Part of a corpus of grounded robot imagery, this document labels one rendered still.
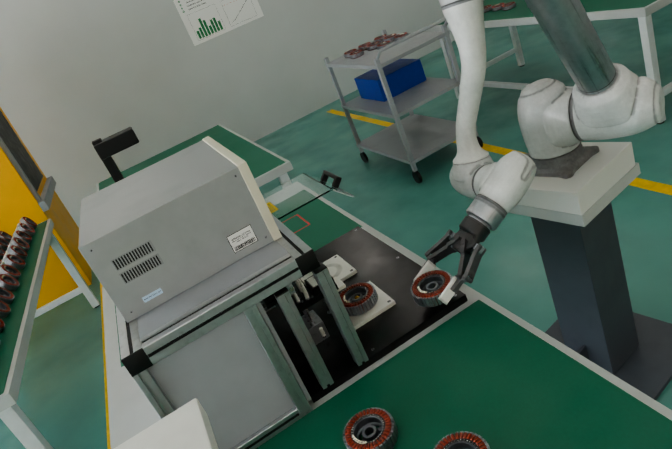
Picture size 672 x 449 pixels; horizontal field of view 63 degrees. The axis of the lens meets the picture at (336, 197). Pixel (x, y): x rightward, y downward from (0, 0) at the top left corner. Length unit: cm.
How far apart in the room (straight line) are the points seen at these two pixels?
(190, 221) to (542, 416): 82
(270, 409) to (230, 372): 15
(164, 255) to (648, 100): 127
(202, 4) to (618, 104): 559
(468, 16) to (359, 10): 598
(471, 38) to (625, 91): 46
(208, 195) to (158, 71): 542
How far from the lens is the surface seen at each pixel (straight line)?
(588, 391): 122
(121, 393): 186
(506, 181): 144
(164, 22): 664
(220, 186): 124
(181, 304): 126
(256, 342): 125
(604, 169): 179
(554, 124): 173
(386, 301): 153
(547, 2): 141
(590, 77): 158
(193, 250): 127
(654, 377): 225
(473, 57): 141
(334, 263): 180
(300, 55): 701
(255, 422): 136
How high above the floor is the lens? 165
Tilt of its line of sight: 22 degrees down
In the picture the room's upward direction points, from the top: 23 degrees counter-clockwise
